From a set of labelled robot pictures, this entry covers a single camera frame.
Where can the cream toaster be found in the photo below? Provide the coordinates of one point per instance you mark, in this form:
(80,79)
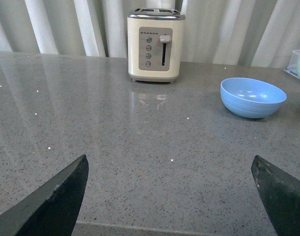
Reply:
(154,39)

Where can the clear plastic container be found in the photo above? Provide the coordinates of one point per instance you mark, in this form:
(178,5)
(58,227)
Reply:
(292,66)

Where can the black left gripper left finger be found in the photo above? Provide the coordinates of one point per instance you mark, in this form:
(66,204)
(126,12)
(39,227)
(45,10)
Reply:
(53,208)

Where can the blue bowl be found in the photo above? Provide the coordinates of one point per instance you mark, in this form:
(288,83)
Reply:
(251,98)

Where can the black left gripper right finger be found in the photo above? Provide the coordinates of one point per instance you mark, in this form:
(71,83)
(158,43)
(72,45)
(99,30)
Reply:
(280,195)

